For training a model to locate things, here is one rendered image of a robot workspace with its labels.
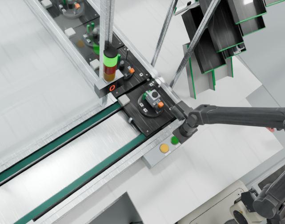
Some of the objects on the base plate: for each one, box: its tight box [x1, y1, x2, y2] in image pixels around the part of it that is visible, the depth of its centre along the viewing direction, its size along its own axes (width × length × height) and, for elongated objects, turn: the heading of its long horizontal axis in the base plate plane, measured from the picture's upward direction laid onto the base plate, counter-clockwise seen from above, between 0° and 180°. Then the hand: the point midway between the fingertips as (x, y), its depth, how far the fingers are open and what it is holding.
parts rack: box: [150, 0, 221, 89], centre depth 122 cm, size 21×36×80 cm, turn 124°
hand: (179, 138), depth 121 cm, fingers closed
